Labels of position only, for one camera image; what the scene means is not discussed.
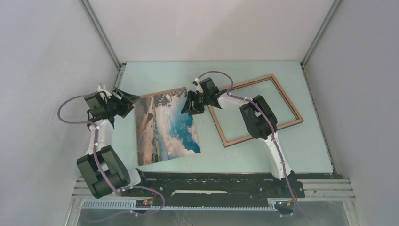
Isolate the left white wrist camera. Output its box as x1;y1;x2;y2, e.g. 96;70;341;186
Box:
96;84;112;97

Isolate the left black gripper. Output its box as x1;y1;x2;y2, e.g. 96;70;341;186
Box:
104;88;140;118

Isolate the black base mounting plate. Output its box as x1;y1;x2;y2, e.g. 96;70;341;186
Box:
120;171;304;210

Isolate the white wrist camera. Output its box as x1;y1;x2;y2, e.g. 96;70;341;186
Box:
96;84;112;97
192;78;203;93

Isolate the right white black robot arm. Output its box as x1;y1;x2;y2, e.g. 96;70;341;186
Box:
181;78;296;197

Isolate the small green circuit board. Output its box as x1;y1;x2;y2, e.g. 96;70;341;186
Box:
135;200;152;208

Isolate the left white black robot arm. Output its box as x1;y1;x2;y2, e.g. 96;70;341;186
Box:
77;88;149;199

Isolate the landscape photo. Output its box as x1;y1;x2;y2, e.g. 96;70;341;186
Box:
134;88;201;166

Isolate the wooden picture frame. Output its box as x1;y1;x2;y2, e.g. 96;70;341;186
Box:
208;74;304;148

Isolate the aluminium rail frame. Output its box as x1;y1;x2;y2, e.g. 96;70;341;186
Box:
65;172;359;226

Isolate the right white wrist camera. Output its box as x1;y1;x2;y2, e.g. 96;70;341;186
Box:
192;78;203;93

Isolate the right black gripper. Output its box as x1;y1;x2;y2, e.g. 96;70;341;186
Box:
181;91;210;116

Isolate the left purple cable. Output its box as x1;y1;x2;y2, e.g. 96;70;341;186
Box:
57;95;166;224

